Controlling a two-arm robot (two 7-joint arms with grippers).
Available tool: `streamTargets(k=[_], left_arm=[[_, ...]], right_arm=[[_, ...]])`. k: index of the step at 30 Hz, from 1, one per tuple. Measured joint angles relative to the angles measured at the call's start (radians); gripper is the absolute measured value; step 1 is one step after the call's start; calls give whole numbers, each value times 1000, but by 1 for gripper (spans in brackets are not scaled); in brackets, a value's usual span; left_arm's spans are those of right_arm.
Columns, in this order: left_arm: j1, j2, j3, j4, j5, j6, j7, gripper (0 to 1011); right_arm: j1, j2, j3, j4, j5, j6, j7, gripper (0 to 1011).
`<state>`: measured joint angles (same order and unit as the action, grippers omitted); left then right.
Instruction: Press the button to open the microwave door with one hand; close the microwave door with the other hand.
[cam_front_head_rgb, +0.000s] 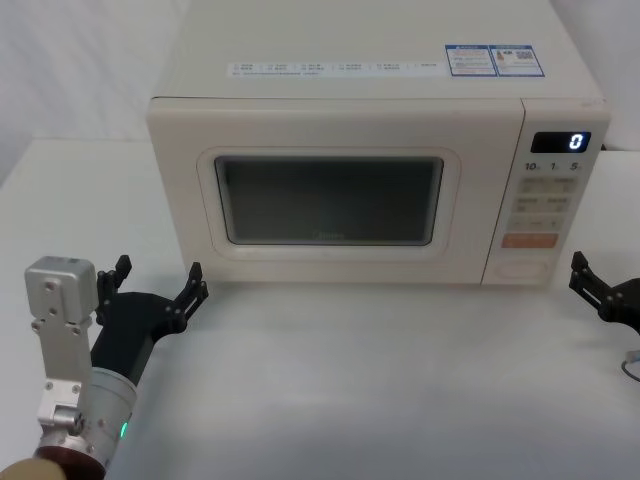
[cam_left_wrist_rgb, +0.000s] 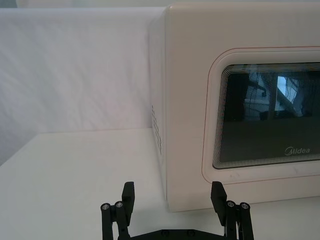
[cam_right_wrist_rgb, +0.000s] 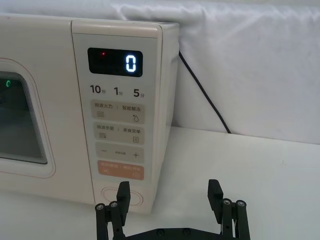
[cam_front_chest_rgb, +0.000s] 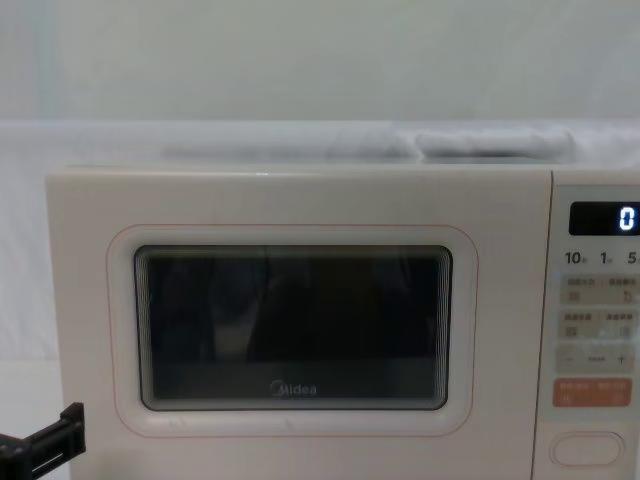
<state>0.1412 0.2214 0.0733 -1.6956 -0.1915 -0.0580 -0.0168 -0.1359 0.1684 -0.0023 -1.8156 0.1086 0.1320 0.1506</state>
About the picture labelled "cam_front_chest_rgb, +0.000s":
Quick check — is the oven control panel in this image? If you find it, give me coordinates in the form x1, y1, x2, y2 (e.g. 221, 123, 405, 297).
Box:
542, 184, 640, 437

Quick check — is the cream microwave oven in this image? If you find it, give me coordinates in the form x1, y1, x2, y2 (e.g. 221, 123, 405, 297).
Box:
44, 164, 640, 480

